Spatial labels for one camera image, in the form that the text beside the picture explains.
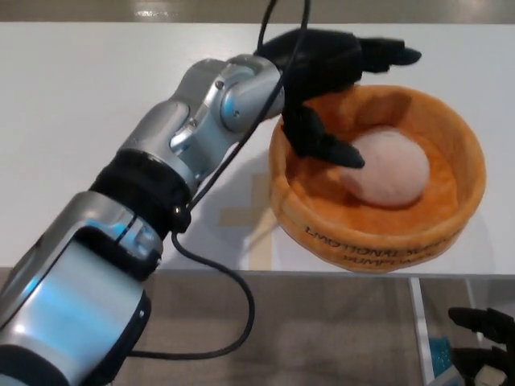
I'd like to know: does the orange plush round plate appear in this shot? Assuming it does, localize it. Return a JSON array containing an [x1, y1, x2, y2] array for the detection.
[[268, 83, 488, 275]]

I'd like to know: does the pink round plush toy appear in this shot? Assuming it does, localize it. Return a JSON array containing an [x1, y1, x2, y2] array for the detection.
[[339, 124, 431, 210]]

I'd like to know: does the short beige masking tape strip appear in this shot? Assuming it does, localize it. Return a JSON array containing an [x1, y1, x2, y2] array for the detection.
[[218, 205, 279, 227]]

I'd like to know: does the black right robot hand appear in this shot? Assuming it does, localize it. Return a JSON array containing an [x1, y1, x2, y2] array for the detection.
[[447, 306, 515, 386]]

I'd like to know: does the teal speckled object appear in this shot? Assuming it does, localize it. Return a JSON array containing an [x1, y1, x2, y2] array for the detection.
[[429, 336, 455, 368]]

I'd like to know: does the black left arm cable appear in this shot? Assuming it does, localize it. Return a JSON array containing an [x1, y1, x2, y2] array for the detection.
[[130, 0, 314, 359]]

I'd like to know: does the white metal table leg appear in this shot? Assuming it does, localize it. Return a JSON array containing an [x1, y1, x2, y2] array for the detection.
[[407, 277, 439, 386], [465, 277, 484, 313]]

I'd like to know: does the long beige masking tape strip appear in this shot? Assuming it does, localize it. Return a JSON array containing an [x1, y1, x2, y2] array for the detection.
[[248, 174, 276, 271]]

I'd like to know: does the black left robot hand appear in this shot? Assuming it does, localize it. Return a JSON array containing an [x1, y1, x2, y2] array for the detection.
[[252, 27, 422, 170]]

